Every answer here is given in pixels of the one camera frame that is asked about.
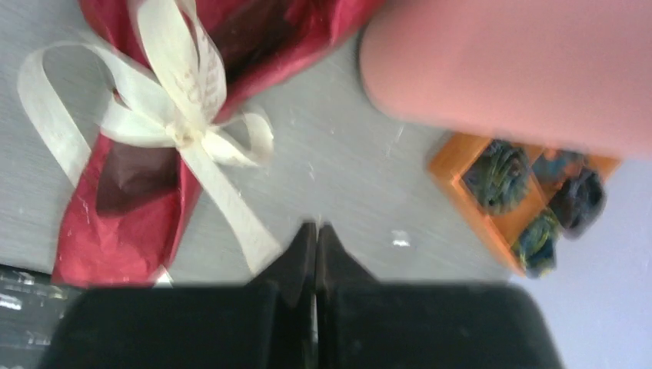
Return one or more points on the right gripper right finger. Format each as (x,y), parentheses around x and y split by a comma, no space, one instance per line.
(367,323)

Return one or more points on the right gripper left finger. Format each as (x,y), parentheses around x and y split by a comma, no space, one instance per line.
(260,324)

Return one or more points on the red wrapping paper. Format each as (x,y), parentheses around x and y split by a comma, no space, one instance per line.
(131,205)

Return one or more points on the cream printed ribbon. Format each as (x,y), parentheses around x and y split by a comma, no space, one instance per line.
(173,102)

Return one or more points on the pink cylindrical vase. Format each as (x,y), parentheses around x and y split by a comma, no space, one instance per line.
(567,74)

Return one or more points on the dark rolled tie lower right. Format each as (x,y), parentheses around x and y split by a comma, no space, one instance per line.
(535,247)

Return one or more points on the dark rolled tie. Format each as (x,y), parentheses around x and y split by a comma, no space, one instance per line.
(498,179)
(535,247)
(579,202)
(555,166)

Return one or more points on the orange compartment tray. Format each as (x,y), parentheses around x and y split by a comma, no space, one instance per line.
(499,232)

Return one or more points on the dark rolled tie left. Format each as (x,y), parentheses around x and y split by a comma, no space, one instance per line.
(498,179)

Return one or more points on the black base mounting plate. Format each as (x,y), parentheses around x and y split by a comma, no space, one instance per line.
(31,307)

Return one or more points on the dark rolled tie middle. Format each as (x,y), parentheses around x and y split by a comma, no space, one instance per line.
(555,166)

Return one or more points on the dark rolled tie upper right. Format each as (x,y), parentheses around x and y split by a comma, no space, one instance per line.
(579,202)

